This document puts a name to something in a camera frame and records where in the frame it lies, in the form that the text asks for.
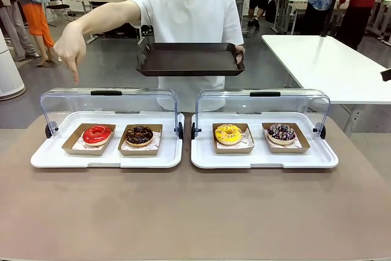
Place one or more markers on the brown cardboard donut box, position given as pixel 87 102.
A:
pixel 232 150
pixel 287 149
pixel 70 148
pixel 137 151

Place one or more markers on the dark brown serving tray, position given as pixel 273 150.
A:
pixel 189 59

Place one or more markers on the red glazed donut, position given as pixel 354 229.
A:
pixel 90 136

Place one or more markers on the person's right forearm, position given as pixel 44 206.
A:
pixel 107 16

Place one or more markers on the dark purple sprinkled donut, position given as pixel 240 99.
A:
pixel 275 134

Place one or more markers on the yellow sprinkled donut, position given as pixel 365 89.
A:
pixel 221 135

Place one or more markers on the person in white shirt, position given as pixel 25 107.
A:
pixel 189 13

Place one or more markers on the chocolate glazed donut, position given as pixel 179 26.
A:
pixel 131 138

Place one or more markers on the person in grey trousers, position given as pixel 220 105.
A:
pixel 12 28

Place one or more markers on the person's left hand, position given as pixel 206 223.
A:
pixel 240 51

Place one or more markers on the person's right hand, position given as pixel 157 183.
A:
pixel 71 47

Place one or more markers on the grey background desk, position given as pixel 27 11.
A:
pixel 293 1

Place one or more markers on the black bag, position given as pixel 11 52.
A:
pixel 270 10

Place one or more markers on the white display tray base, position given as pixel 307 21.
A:
pixel 55 154
pixel 262 158

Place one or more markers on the white printed paper liner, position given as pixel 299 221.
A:
pixel 80 144
pixel 156 140
pixel 248 140

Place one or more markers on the clear plastic display lid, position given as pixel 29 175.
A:
pixel 229 102
pixel 76 102

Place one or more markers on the black office chair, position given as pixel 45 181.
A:
pixel 61 6

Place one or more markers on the white cylindrical appliance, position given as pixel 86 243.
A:
pixel 9 71

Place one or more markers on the black camera stand pole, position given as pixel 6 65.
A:
pixel 333 4

